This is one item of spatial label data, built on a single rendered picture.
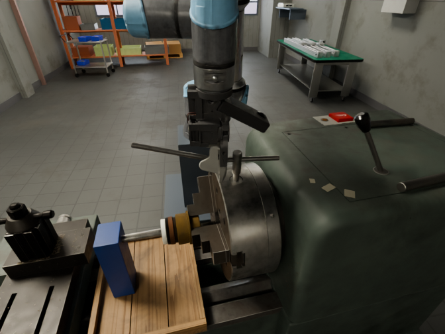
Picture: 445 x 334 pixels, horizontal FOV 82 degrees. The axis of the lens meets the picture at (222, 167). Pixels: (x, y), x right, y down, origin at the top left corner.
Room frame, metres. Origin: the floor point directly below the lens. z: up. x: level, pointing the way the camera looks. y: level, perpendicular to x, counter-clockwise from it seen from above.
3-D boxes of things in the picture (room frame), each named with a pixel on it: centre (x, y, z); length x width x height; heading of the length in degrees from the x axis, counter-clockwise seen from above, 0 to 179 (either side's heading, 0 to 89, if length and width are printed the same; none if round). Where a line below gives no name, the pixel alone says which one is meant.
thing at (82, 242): (0.49, 0.50, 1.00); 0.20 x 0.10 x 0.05; 103
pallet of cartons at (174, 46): (8.74, 1.84, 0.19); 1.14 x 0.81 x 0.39; 99
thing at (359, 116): (0.55, -0.32, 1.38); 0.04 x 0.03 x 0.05; 103
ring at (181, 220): (0.50, 0.11, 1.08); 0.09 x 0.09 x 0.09; 13
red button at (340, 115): (0.86, -0.42, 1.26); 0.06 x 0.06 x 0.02; 13
